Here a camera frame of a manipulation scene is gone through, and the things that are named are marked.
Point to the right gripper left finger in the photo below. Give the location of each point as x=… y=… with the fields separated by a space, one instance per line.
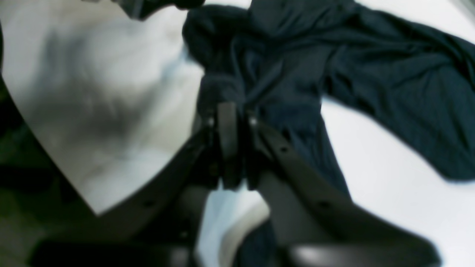
x=158 y=225

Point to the dark navy t-shirt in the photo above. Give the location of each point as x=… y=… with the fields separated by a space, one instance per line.
x=280 y=57

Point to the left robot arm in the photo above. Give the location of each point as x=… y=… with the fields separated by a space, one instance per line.
x=142 y=9

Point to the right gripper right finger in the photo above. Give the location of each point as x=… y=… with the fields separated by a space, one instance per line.
x=315 y=225

